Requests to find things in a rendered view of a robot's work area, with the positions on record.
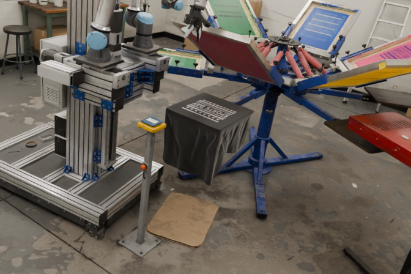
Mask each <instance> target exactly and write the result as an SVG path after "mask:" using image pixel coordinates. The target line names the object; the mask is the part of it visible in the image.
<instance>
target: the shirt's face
mask: <svg viewBox="0 0 411 274"><path fill-rule="evenodd" d="M201 99H204V100H207V101H210V102H212V103H215V104H217V105H220V106H223V107H225V108H228V109H231V110H233V111H236V113H234V114H233V115H231V116H229V117H227V118H225V119H223V120H221V121H219V122H215V121H213V120H210V119H208V118H205V117H202V116H200V115H198V114H195V113H192V112H191V111H188V110H185V109H183V108H182V107H184V106H187V105H189V104H191V103H194V102H196V101H198V100H201ZM167 109H170V110H173V111H175V112H177V113H180V114H183V115H184V116H187V117H190V118H192V119H194V120H197V121H199V122H202V123H204V124H207V125H209V126H211V127H214V128H217V129H219V130H220V129H222V128H224V127H225V126H227V125H229V124H231V123H233V122H234V121H236V120H238V119H239V118H241V117H243V116H245V115H247V114H248V113H250V112H252V111H253V110H251V109H248V108H245V107H242V106H240V105H237V104H235V103H232V102H229V101H227V100H223V99H221V98H218V97H216V96H213V95H210V94H207V93H205V92H203V93H201V94H199V95H196V96H194V97H192V98H189V99H186V100H184V101H182V102H179V103H176V104H175V105H172V106H169V107H167Z"/></svg>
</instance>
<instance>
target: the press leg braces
mask: <svg viewBox="0 0 411 274"><path fill-rule="evenodd" d="M256 143H257V137H254V138H253V139H252V140H251V141H250V142H249V143H247V144H246V145H245V146H244V147H243V148H242V149H240V150H239V151H238V152H237V153H236V154H235V155H234V156H233V157H232V158H231V159H230V160H228V161H227V162H226V163H225V164H224V165H222V168H223V169H228V168H233V166H232V164H233V163H234V162H236V161H237V160H238V159H239V158H240V157H241V156H242V155H243V154H244V153H245V152H246V151H248V150H249V149H250V148H251V147H252V148H254V145H255V144H256ZM269 143H270V144H271V145H272V146H273V147H274V148H275V150H276V151H277V152H278V153H279V154H280V155H281V157H279V158H280V159H281V160H291V159H290V158H289V157H288V156H286V155H285V153H284V152H283V151H282V150H281V149H280V148H279V147H278V145H277V144H276V143H275V142H274V140H273V139H272V138H270V141H269ZM264 150H265V140H261V144H260V152H259V166H258V172H257V177H255V181H256V184H260V185H263V180H262V171H263V164H264Z"/></svg>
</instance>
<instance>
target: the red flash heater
mask: <svg viewBox="0 0 411 274"><path fill-rule="evenodd" d="M347 128H348V129H349V130H351V131H352V132H354V133H356V134H357V135H359V136H361V137H362V138H364V139H365V140H367V141H369V142H370V143H371V144H373V145H375V146H376V147H378V148H379V149H381V150H383V151H384V152H386V153H388V154H389V155H391V156H392V157H394V158H395V159H397V160H399V161H400V162H402V163H404V164H405V165H407V166H408V167H410V168H411V120H410V119H408V118H406V117H405V116H403V115H401V114H399V113H397V112H390V113H377V114H364V115H357V116H349V120H348V126H347ZM402 135H404V136H406V137H408V138H409V139H404V138H403V137H401V136H402Z"/></svg>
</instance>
